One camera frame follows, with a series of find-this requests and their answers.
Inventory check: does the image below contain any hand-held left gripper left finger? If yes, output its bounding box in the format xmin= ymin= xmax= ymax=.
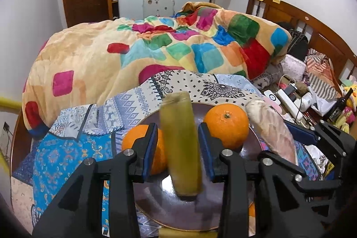
xmin=32 ymin=123 xmax=159 ymax=238

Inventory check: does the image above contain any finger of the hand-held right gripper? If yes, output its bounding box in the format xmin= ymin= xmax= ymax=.
xmin=284 ymin=119 xmax=357 ymax=180
xmin=258 ymin=151 xmax=343 ymax=198

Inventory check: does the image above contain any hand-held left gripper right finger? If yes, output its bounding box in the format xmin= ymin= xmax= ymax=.
xmin=197 ymin=122 xmax=325 ymax=238

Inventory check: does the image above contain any beige bread loaf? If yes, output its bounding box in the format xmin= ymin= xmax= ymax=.
xmin=245 ymin=99 xmax=298 ymax=165

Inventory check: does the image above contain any green sugarcane piece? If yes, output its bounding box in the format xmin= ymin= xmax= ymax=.
xmin=160 ymin=91 xmax=203 ymax=197

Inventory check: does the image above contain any dark round plate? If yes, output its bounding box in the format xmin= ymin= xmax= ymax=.
xmin=133 ymin=102 xmax=265 ymax=232

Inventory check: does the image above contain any orange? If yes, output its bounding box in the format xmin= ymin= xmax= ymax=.
xmin=203 ymin=104 xmax=250 ymax=150
xmin=122 ymin=124 xmax=168 ymax=175
xmin=248 ymin=202 xmax=256 ymax=225

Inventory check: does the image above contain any white power strip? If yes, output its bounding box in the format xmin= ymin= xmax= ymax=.
xmin=276 ymin=88 xmax=304 ymax=120

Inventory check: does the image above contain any dark wine bottle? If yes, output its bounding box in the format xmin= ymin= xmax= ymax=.
xmin=324 ymin=87 xmax=353 ymax=123

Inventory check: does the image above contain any white charger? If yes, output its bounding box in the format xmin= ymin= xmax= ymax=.
xmin=263 ymin=90 xmax=280 ymax=102

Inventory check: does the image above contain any yellow plush toy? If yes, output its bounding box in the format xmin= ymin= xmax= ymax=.
xmin=335 ymin=81 xmax=357 ymax=133

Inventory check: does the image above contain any striped cloth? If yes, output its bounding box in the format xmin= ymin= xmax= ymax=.
xmin=305 ymin=48 xmax=343 ymax=101

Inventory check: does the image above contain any pink pillow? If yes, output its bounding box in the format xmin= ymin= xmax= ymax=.
xmin=281 ymin=54 xmax=308 ymax=83

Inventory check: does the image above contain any blue patterned bed sheet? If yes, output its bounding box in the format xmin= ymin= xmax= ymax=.
xmin=11 ymin=70 xmax=325 ymax=238

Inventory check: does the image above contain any yellow-green sugarcane piece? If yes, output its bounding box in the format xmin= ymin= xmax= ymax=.
xmin=158 ymin=228 xmax=218 ymax=238

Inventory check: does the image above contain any black bag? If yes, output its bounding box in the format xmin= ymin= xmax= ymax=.
xmin=278 ymin=22 xmax=311 ymax=60

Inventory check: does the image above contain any colourful patchwork blanket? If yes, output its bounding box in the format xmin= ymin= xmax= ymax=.
xmin=22 ymin=2 xmax=292 ymax=139

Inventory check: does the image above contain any wooden headboard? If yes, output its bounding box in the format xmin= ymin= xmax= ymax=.
xmin=247 ymin=0 xmax=357 ymax=89

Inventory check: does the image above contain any white boxy appliance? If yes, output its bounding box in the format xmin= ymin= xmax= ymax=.
xmin=143 ymin=0 xmax=176 ymax=18

